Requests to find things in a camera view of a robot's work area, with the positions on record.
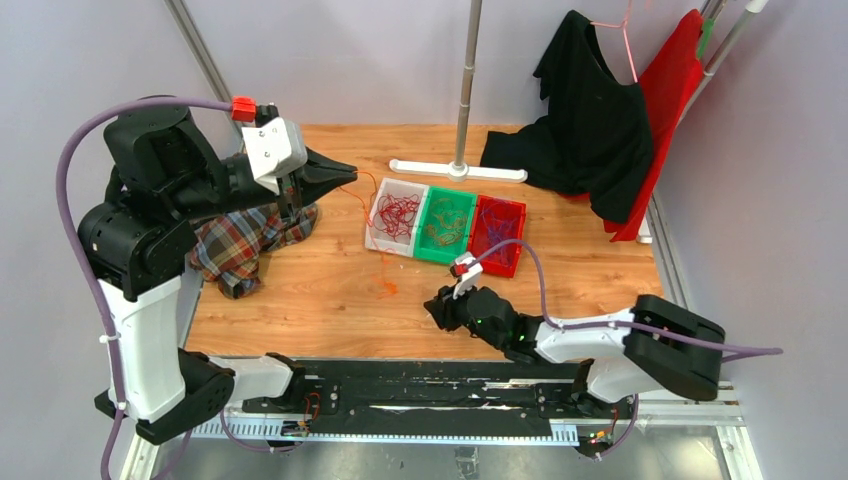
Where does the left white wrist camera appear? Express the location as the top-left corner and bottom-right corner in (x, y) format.
(241, 117), (308, 196)

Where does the red plastic bin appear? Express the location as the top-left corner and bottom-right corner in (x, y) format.
(467, 195), (526, 278)

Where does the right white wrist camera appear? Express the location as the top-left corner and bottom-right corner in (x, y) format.
(450, 252), (483, 300)

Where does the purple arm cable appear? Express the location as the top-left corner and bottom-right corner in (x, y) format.
(55, 95), (258, 480)
(451, 238), (784, 363)

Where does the aluminium frame rail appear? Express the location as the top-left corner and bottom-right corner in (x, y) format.
(165, 0), (250, 154)

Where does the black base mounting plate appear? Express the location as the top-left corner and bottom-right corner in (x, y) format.
(178, 358), (631, 439)

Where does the pink clothes hanger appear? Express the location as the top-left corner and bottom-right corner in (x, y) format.
(590, 0), (639, 83)

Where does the plaid flannel shirt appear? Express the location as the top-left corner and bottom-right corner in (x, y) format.
(188, 203), (320, 300)

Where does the red t-shirt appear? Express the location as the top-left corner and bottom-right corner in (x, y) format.
(563, 9), (706, 244)

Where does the black t-shirt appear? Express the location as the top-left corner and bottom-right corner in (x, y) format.
(480, 10), (654, 224)

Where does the orange wire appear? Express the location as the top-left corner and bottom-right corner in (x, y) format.
(425, 197), (472, 252)

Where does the green clothes hanger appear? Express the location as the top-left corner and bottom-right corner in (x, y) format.
(695, 18), (715, 59)

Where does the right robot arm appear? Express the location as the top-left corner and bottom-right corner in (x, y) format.
(423, 286), (725, 417)

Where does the red purple wire bundle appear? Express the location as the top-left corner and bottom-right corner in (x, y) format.
(339, 170), (400, 299)

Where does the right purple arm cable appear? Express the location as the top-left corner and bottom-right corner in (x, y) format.
(451, 238), (784, 363)

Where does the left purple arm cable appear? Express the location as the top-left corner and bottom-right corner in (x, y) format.
(55, 95), (258, 480)

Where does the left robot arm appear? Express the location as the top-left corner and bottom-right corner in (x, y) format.
(56, 96), (357, 445)

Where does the green plastic bin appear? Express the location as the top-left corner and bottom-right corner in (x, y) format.
(413, 187), (478, 264)

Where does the white garment rack stand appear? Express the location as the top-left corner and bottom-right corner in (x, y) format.
(389, 0), (528, 183)

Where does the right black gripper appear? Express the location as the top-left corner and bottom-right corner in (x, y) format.
(424, 277), (506, 350)

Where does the white plastic bin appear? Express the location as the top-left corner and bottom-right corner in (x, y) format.
(364, 177), (430, 257)

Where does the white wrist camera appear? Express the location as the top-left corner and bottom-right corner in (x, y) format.
(450, 252), (483, 300)
(241, 117), (308, 196)

